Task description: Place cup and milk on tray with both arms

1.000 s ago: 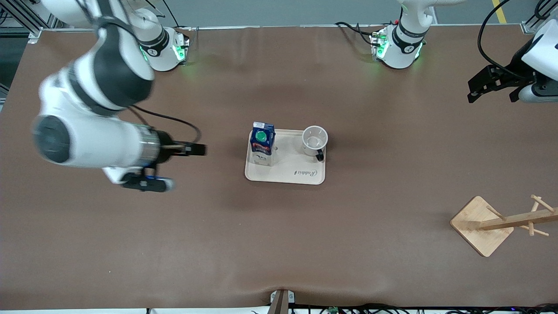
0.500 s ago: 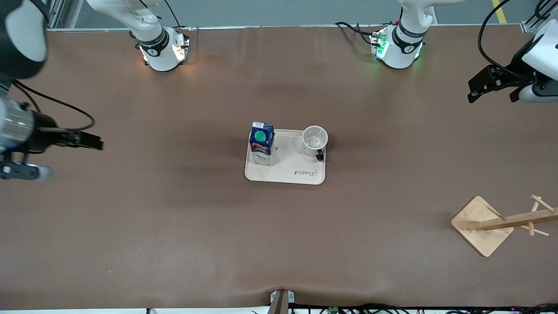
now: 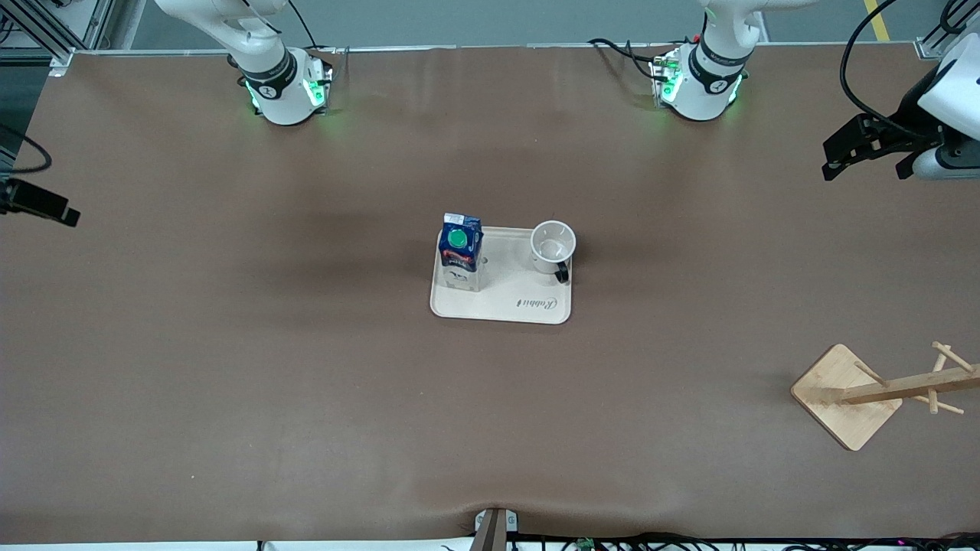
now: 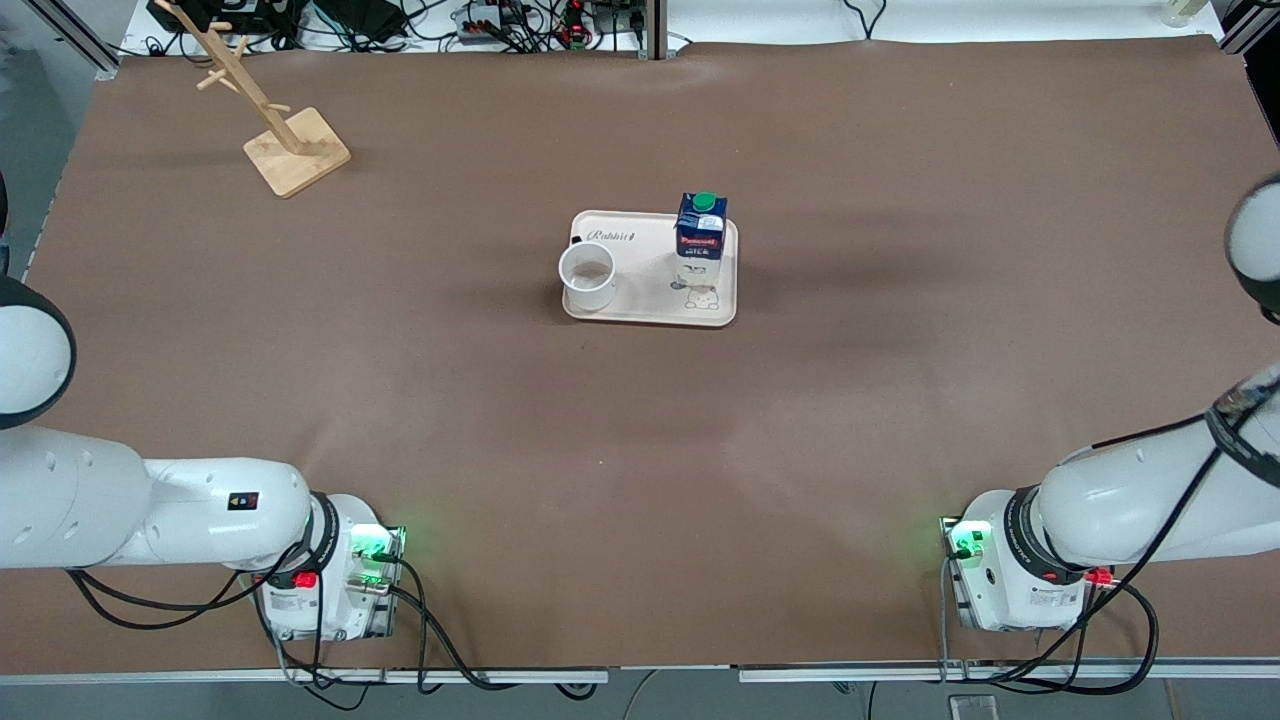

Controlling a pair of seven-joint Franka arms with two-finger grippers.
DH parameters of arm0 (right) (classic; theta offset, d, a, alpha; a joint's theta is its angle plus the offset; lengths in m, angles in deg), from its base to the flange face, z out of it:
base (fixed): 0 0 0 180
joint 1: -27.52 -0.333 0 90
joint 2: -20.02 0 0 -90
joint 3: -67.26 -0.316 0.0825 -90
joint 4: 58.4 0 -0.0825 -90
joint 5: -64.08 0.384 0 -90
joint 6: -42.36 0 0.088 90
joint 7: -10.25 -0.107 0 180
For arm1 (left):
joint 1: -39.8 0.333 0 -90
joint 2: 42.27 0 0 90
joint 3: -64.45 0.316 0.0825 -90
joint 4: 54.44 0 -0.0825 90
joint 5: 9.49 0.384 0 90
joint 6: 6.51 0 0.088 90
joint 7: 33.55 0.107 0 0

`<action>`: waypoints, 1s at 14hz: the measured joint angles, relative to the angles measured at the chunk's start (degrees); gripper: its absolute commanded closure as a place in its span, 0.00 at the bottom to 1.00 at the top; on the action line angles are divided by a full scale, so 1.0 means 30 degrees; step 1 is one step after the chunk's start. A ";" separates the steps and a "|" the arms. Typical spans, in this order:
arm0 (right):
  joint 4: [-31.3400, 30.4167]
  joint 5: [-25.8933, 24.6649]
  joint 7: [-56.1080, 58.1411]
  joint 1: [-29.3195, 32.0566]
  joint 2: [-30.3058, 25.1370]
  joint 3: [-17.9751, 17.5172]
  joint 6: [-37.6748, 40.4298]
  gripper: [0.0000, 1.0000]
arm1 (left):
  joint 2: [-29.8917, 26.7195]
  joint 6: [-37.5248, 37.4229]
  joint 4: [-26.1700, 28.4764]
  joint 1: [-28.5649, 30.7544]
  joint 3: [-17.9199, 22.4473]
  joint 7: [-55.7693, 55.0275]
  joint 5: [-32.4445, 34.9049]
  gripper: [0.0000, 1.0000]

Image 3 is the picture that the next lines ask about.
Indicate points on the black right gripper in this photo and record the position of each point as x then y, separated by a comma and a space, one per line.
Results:
31, 199

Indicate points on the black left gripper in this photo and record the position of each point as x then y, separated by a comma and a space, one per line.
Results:
909, 115

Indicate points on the white smiley mug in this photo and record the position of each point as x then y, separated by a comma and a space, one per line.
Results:
553, 245

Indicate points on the blue milk carton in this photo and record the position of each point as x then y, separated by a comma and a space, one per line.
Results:
459, 256

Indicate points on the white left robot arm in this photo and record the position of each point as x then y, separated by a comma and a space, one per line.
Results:
700, 92

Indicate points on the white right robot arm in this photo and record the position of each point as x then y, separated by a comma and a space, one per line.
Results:
279, 99

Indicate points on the cream tray with bear print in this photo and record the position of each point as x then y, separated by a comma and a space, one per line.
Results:
513, 302

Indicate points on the wooden mug stand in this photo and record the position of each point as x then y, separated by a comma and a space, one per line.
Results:
842, 398

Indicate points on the brown table cover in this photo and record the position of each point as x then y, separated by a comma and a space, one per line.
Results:
490, 428

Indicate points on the aluminium frame corner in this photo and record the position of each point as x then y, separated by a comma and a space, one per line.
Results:
930, 47

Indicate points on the aluminium frame with black struts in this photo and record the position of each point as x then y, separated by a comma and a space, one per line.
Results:
98, 23

